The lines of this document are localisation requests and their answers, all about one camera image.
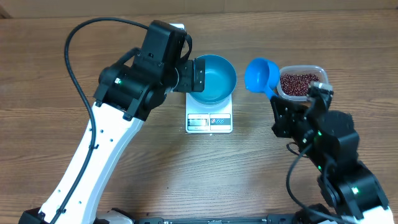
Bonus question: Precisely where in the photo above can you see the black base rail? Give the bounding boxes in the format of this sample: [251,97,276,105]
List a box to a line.
[96,207,324,224]

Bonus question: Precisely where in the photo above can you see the blue plastic measuring scoop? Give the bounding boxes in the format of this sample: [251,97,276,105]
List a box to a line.
[244,58,280,100]

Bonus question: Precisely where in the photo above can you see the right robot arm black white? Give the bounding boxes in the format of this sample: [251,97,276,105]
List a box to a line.
[270,93,394,223]

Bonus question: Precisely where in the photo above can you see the red beans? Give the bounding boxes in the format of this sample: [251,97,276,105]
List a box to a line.
[280,73,320,96]

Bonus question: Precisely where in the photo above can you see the teal blue bowl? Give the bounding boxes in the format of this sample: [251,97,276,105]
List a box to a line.
[190,55,237,105]

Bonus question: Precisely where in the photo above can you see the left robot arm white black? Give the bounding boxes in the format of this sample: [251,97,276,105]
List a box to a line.
[19,20,205,224]

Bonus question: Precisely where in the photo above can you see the white digital kitchen scale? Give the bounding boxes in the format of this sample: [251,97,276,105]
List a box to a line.
[185,93,233,134]

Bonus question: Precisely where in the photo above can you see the clear plastic container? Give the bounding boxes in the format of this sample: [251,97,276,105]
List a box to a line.
[277,65,329,102]

